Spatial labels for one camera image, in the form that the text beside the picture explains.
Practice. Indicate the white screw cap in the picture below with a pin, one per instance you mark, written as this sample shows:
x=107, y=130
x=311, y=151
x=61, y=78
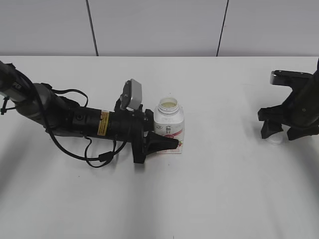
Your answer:
x=276, y=138

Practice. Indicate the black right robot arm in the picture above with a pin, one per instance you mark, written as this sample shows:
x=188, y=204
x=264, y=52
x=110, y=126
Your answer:
x=311, y=90

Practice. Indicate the white yili yogurt bottle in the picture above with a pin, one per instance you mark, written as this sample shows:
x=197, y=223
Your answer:
x=169, y=122

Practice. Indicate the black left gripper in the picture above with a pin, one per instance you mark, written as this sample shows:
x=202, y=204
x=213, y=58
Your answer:
x=131, y=126

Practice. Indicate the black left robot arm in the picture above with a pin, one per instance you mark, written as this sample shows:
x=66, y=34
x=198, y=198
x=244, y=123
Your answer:
x=63, y=117

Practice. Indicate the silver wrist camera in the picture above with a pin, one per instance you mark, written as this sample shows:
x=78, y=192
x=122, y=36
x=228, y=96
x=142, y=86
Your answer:
x=131, y=96
x=294, y=80

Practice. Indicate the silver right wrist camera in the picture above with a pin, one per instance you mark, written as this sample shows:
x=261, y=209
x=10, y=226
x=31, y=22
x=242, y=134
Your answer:
x=294, y=80

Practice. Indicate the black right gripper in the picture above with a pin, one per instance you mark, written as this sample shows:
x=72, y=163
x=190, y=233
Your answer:
x=297, y=113

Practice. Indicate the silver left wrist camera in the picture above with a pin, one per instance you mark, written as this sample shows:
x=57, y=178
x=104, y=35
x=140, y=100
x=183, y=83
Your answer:
x=131, y=96

